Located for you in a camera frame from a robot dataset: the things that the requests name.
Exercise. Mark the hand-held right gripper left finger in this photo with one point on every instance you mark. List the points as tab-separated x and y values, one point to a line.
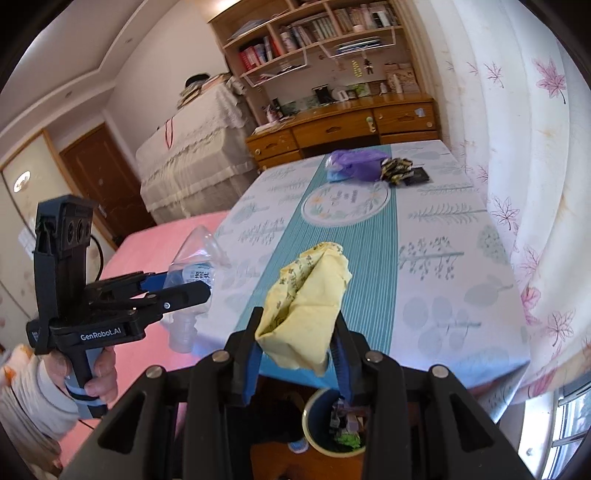
251	364

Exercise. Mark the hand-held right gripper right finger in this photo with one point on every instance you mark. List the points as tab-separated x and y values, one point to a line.
344	369

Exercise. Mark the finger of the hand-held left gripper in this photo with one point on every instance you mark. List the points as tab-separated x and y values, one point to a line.
184	297
154	282

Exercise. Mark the clear plastic bottle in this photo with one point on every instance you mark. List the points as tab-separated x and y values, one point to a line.
194	249

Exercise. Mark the yellow bag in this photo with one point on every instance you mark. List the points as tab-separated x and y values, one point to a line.
304	314

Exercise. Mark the round trash bin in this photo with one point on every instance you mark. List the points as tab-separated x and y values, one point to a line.
318	434

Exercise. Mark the person's left forearm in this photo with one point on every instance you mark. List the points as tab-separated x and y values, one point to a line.
27	397

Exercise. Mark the person's left hand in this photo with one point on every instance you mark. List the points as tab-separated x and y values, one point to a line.
105	374

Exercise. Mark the pink bed sheet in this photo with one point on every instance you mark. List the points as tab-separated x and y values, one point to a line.
138	249

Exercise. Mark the white wardrobe door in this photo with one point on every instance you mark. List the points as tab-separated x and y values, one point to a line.
18	221

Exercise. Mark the brown wooden door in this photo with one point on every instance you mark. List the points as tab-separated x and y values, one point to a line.
106	184

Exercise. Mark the lace-covered piano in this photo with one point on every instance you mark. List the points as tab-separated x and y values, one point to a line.
194	152

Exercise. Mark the red ribbon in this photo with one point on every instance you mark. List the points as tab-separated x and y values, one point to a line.
168	131

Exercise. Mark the stack of books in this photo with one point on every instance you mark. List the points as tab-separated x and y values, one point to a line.
198	90

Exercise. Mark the purple plastic bag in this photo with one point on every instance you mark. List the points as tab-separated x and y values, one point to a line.
355	164

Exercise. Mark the black and yellow packet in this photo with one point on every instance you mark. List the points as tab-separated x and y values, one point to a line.
395	168

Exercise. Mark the small black packet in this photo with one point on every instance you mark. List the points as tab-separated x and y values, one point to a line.
418	175

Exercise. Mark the wooden desk with drawers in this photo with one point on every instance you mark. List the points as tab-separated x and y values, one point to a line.
332	124

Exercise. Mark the window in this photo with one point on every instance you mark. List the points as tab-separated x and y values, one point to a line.
568	424

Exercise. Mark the wooden bookshelf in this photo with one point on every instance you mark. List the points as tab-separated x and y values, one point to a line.
300	32

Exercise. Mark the white leaf-print curtain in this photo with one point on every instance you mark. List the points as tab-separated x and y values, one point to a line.
531	138

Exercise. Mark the black photo frame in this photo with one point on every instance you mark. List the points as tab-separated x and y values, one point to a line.
322	94

